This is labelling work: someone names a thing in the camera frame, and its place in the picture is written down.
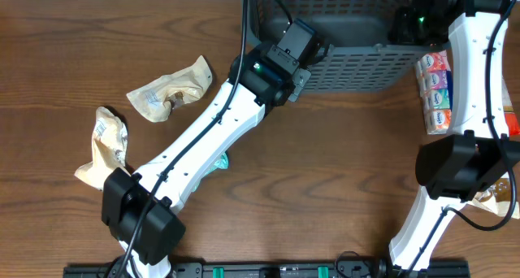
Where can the crumpled beige paper bag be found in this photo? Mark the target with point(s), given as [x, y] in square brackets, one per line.
[157, 99]
[109, 143]

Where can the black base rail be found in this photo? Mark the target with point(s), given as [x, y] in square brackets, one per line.
[343, 268]

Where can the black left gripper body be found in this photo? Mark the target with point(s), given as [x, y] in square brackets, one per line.
[300, 81]

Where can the teal snack packet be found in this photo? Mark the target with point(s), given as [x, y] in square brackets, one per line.
[221, 163]

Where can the Kleenex tissue multipack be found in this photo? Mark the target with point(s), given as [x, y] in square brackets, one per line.
[433, 74]

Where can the crumpled beige paper bag lower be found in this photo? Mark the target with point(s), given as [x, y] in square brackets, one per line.
[109, 143]

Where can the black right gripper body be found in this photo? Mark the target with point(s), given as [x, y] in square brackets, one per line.
[405, 31]

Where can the crumpled beige paper bag upper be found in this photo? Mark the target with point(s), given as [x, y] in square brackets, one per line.
[157, 99]

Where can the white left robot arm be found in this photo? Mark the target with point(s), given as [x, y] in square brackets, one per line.
[141, 209]

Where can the spaghetti packet with red ends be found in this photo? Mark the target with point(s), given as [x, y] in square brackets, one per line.
[510, 117]

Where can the grey plastic lattice basket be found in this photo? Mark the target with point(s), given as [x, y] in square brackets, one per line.
[357, 55]

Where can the beige printed snack bag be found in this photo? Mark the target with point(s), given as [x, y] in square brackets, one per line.
[495, 199]

